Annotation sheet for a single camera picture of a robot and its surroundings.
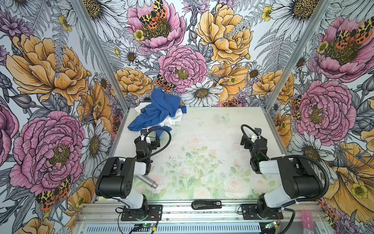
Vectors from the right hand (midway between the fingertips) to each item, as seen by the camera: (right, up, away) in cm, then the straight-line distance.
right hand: (251, 138), depth 94 cm
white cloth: (-54, +11, +14) cm, 57 cm away
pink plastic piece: (+18, -37, -22) cm, 46 cm away
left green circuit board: (-61, -41, -22) cm, 77 cm away
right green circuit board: (+1, -39, -22) cm, 45 cm away
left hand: (-64, 0, 0) cm, 64 cm away
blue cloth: (-64, +14, +8) cm, 66 cm away
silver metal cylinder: (-62, -23, -11) cm, 67 cm away
